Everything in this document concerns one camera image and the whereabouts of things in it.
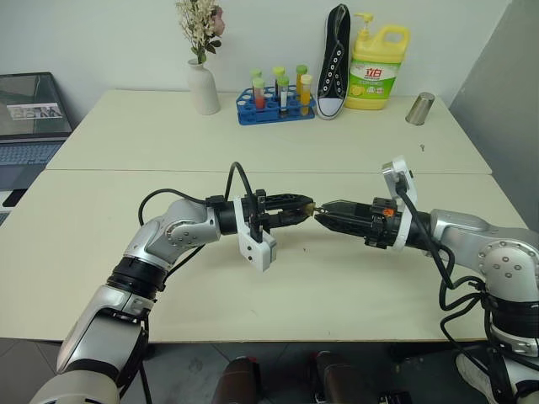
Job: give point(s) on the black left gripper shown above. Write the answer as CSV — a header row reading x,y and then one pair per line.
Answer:
x,y
261,210

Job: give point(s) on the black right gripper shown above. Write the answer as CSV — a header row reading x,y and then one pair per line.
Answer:
x,y
381,227

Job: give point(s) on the brass padlock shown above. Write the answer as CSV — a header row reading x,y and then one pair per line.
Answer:
x,y
311,209

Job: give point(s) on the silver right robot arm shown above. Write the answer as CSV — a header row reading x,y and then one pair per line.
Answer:
x,y
505,261

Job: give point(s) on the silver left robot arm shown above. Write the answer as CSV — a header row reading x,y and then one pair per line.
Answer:
x,y
189,227

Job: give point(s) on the blue test tube rack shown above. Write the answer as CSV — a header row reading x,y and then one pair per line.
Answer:
x,y
248,114

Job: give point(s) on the dark liquid test tube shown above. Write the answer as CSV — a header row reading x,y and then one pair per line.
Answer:
x,y
283,94

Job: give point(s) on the orange liquid yellow cap tube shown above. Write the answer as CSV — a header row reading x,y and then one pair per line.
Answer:
x,y
306,94

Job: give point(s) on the red liquid test tube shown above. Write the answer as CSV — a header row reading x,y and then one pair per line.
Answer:
x,y
258,97

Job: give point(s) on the steel metal cup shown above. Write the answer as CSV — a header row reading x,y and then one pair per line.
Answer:
x,y
420,109

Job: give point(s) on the orange liquid green cap tube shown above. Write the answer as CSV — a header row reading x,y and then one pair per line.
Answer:
x,y
300,80

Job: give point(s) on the black canvas sneaker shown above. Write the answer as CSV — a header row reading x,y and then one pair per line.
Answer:
x,y
332,84

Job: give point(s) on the green cap test tube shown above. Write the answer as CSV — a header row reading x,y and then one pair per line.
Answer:
x,y
278,71
256,72

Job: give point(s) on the yellow detergent pump bottle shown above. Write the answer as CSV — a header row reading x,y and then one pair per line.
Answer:
x,y
375,80

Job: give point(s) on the white ceramic vase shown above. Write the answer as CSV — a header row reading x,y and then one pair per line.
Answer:
x,y
204,92

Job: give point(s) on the dark brown rounded shape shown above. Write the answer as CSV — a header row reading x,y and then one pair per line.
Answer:
x,y
236,381
341,379

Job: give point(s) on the white sneaker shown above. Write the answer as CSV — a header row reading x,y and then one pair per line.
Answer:
x,y
476,374

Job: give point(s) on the dried flower bouquet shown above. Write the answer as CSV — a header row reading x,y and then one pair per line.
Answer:
x,y
198,25

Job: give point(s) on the grey laptop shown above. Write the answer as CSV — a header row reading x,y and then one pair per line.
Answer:
x,y
29,105

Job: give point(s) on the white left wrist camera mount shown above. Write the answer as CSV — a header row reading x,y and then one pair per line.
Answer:
x,y
254,252

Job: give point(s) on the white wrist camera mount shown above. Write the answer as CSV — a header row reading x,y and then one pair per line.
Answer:
x,y
254,252
400,168

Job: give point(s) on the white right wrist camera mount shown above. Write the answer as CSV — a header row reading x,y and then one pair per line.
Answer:
x,y
400,168

